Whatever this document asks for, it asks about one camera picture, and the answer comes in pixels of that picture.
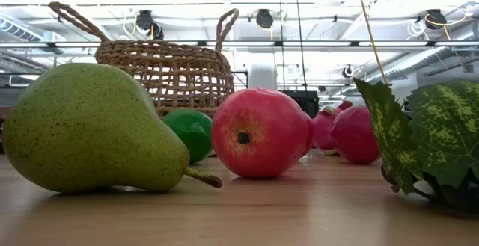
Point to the green speckled pear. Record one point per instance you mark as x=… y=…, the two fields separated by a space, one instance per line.
x=93 y=126

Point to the pink dragon fruit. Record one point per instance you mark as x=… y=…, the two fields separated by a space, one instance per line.
x=322 y=130

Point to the black grape bunch with leaf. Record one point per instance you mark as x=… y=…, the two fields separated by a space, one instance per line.
x=441 y=134

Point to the black cabinet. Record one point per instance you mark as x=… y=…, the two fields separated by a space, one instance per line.
x=307 y=100

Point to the red apple with yellow blush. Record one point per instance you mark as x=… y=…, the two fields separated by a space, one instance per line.
x=262 y=134

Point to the small red apple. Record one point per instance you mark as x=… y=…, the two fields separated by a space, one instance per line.
x=355 y=135

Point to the dark green lime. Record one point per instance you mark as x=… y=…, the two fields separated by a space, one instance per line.
x=192 y=134

